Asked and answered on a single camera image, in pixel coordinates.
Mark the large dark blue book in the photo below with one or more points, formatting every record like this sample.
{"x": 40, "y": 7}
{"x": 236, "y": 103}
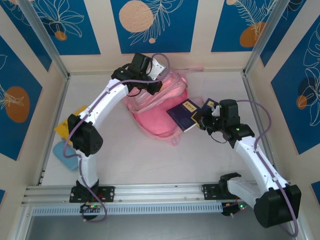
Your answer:
{"x": 182, "y": 117}

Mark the small dark blue book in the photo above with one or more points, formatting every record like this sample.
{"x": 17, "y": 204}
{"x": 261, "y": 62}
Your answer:
{"x": 207, "y": 105}

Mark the pink student backpack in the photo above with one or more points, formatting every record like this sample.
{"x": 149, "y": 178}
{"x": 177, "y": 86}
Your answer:
{"x": 155, "y": 122}

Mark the yellow book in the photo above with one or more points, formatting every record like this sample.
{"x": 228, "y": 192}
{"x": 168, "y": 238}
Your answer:
{"x": 62, "y": 127}

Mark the light blue pencil pouch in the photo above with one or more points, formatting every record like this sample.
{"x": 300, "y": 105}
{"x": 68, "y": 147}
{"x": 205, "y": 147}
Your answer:
{"x": 61, "y": 152}

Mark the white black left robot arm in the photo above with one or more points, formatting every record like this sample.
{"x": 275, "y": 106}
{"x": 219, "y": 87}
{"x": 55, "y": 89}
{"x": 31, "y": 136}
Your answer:
{"x": 107, "y": 97}

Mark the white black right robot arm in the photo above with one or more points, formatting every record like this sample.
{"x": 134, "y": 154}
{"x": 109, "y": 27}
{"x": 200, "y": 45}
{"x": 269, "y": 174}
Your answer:
{"x": 252, "y": 160}

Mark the aluminium table edge rail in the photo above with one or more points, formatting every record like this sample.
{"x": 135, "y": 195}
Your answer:
{"x": 62, "y": 100}
{"x": 251, "y": 100}

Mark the blue floral wall poster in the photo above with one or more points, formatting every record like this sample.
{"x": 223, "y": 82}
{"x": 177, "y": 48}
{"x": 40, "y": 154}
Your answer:
{"x": 225, "y": 30}
{"x": 82, "y": 37}
{"x": 25, "y": 75}
{"x": 175, "y": 37}
{"x": 287, "y": 30}
{"x": 25, "y": 32}
{"x": 287, "y": 100}

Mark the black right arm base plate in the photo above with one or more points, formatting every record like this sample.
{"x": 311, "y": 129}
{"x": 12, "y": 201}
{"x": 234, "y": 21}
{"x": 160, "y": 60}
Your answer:
{"x": 210, "y": 191}

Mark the aluminium mounting rail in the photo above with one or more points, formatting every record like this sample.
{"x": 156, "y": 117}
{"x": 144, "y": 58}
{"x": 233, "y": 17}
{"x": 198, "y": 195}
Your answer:
{"x": 155, "y": 192}

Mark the aluminium frame post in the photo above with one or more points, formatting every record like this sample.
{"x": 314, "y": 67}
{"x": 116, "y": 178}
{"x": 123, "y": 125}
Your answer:
{"x": 262, "y": 37}
{"x": 42, "y": 35}

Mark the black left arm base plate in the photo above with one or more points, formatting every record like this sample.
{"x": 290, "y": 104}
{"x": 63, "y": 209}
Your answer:
{"x": 110, "y": 193}

